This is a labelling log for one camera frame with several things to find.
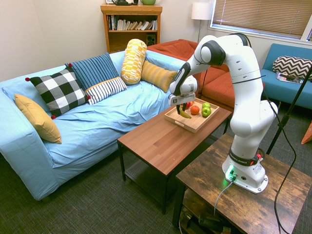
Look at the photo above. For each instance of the brown window blinds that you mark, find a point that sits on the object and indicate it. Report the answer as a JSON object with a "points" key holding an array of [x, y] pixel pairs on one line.
{"points": [[260, 14]]}

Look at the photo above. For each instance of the green pot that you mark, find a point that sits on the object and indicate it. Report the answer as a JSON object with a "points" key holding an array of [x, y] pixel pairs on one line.
{"points": [[148, 2]]}

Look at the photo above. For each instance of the plain mustard pillow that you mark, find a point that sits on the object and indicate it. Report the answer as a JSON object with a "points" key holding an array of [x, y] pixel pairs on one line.
{"points": [[39, 119]]}

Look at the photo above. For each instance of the large orange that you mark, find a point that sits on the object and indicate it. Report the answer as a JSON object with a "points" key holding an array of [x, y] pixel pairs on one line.
{"points": [[195, 110]]}

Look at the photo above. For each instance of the wooden bookshelf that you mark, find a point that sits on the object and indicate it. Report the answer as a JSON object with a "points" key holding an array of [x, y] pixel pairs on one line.
{"points": [[131, 39]]}

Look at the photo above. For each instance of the light wooden tray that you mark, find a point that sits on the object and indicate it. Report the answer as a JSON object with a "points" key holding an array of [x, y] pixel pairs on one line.
{"points": [[195, 123]]}

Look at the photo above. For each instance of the black object on shelf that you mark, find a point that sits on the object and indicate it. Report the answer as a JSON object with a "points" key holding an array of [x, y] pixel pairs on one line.
{"points": [[124, 2]]}

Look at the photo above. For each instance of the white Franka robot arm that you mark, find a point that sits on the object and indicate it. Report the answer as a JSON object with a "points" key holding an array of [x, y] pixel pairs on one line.
{"points": [[246, 114]]}

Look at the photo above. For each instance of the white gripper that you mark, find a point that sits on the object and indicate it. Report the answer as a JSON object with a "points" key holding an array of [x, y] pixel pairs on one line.
{"points": [[182, 98]]}

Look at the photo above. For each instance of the teal sofa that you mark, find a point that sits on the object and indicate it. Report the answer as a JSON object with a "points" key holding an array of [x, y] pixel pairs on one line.
{"points": [[285, 90]]}

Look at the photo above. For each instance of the yellow white patterned bolster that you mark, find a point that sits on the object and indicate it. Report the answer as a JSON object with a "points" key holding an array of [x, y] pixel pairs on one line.
{"points": [[134, 61]]}

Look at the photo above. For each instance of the black white chevron pillow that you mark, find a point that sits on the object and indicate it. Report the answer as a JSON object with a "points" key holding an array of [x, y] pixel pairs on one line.
{"points": [[292, 67]]}

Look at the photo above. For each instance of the blue striped pillow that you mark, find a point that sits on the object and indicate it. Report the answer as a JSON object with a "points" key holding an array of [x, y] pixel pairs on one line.
{"points": [[97, 70]]}

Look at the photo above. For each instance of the reddish wooden coffee table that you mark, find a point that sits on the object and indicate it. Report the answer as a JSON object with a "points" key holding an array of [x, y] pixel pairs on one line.
{"points": [[156, 143]]}

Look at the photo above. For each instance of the black tripod stand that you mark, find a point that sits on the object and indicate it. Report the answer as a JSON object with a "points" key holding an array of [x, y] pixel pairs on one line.
{"points": [[295, 100]]}

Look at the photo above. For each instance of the white shade floor lamp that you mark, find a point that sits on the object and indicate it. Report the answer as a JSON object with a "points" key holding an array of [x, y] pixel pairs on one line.
{"points": [[201, 11]]}

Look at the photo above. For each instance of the green apple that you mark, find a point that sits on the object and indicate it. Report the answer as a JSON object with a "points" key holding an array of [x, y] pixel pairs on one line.
{"points": [[206, 111], [206, 105]]}

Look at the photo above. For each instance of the white navy striped pillow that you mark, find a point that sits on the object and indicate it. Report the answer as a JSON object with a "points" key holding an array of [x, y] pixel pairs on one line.
{"points": [[106, 89]]}

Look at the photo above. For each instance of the black box under table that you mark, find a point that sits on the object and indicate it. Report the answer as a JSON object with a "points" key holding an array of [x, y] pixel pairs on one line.
{"points": [[209, 221]]}

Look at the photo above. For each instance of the row of paperback books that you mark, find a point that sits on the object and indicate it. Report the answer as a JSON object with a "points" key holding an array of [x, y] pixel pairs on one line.
{"points": [[132, 25]]}

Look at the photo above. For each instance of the small black speaker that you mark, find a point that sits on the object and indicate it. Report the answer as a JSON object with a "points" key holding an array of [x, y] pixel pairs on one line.
{"points": [[151, 39]]}

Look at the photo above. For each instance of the light blue covered sofa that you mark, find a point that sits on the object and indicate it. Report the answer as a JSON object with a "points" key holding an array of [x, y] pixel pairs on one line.
{"points": [[97, 122]]}

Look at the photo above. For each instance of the rustic dark wooden table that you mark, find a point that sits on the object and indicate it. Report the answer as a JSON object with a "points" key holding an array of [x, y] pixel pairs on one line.
{"points": [[243, 209]]}

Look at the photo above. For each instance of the red apple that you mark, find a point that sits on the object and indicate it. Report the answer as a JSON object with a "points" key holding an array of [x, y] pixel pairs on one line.
{"points": [[188, 105]]}

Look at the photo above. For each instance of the magazine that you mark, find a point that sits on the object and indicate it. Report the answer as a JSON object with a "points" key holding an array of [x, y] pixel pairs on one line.
{"points": [[286, 78]]}

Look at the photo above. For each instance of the gold striped pillow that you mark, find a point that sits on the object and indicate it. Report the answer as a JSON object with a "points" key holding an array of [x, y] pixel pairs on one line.
{"points": [[157, 75]]}

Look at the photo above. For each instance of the orange cushion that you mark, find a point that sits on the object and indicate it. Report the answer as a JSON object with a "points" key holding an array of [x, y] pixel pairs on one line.
{"points": [[307, 135]]}

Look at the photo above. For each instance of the black white checkered pillow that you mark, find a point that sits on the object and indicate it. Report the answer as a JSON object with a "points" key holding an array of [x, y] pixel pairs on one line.
{"points": [[58, 91]]}

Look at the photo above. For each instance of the yellow banana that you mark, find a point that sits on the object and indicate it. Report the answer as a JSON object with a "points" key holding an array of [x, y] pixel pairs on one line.
{"points": [[185, 115]]}

